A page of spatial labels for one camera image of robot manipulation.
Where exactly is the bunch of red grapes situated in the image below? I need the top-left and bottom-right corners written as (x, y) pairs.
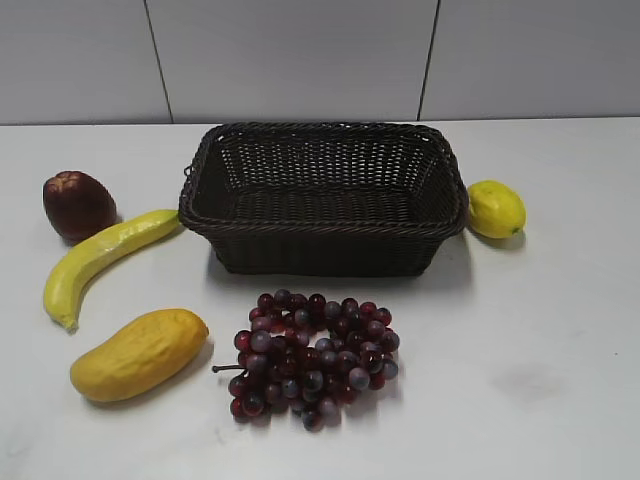
top-left (211, 289), bottom-right (401, 431)

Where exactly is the yellow banana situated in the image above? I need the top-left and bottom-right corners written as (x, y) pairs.
top-left (43, 209), bottom-right (179, 333)

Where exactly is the yellow mango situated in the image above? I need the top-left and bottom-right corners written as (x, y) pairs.
top-left (70, 308), bottom-right (209, 403)

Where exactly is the dark woven wicker basket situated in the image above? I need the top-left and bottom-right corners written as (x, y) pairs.
top-left (179, 122), bottom-right (469, 277)

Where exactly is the yellow lemon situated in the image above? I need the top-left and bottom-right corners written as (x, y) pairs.
top-left (467, 180), bottom-right (526, 239)

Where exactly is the dark red apple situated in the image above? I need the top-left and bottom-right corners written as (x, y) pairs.
top-left (43, 171), bottom-right (118, 244)

